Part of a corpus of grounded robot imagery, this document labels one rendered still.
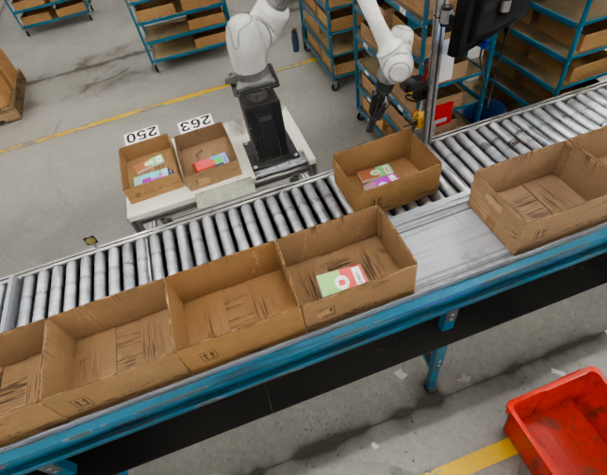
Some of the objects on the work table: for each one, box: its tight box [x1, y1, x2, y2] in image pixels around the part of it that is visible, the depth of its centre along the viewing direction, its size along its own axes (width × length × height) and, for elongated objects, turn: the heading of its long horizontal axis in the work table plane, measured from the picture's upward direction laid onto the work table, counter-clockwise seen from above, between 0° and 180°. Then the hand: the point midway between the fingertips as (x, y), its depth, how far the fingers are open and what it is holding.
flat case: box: [133, 168, 170, 187], centre depth 219 cm, size 14×19×2 cm
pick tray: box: [173, 122, 242, 191], centre depth 223 cm, size 28×38×10 cm
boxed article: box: [134, 155, 165, 174], centre depth 231 cm, size 8×16×2 cm, turn 125°
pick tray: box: [119, 134, 184, 205], centre depth 223 cm, size 28×38×10 cm
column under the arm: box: [238, 89, 301, 172], centre depth 214 cm, size 26×26×33 cm
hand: (370, 124), depth 185 cm, fingers closed
